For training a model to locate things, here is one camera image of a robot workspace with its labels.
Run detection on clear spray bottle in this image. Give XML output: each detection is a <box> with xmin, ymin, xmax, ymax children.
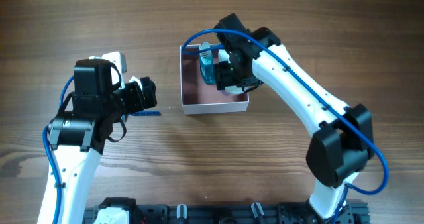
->
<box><xmin>218</xmin><ymin>49</ymin><xmax>229</xmax><ymax>62</ymax></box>

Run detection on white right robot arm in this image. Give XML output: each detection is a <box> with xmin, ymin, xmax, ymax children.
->
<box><xmin>215</xmin><ymin>13</ymin><xmax>374</xmax><ymax>223</ymax></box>

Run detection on blue disposable razor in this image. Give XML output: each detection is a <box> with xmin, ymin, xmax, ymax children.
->
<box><xmin>121</xmin><ymin>111</ymin><xmax>161</xmax><ymax>122</ymax></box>

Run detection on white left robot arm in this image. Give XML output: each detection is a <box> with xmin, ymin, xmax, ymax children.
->
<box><xmin>38</xmin><ymin>59</ymin><xmax>157</xmax><ymax>223</ymax></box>

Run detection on blue mouthwash bottle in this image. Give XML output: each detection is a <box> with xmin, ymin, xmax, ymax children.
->
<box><xmin>199</xmin><ymin>42</ymin><xmax>215</xmax><ymax>85</ymax></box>

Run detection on green Dettol soap box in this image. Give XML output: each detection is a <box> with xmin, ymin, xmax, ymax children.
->
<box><xmin>89</xmin><ymin>52</ymin><xmax>127</xmax><ymax>89</ymax></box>

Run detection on white-lidded round jar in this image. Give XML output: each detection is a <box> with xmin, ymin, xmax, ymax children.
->
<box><xmin>221</xmin><ymin>85</ymin><xmax>244</xmax><ymax>96</ymax></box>

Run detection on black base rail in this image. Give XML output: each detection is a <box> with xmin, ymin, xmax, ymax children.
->
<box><xmin>82</xmin><ymin>197</ymin><xmax>371</xmax><ymax>224</ymax></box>

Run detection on white box with pink interior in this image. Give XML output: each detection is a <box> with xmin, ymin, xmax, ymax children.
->
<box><xmin>180</xmin><ymin>53</ymin><xmax>250</xmax><ymax>115</ymax></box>

